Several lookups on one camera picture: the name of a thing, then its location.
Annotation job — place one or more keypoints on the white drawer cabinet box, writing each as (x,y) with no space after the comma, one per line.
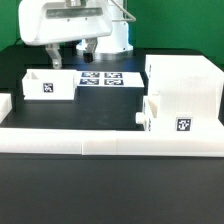
(184,93)

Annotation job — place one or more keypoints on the white L-shaped border wall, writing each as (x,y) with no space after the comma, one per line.
(135,143)

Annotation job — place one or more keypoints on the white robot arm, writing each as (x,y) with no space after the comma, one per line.
(117,12)

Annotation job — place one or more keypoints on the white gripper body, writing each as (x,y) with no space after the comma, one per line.
(44,22)

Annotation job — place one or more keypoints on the white front drawer tray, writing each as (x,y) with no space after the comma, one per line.
(148,116)

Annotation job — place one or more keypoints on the white drawer tray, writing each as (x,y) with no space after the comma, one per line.
(148,116)
(49,84)

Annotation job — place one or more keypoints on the white marker tag plate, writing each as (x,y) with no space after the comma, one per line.
(109,79)

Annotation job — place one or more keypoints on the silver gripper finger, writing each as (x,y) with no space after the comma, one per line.
(53,52)
(90,48)

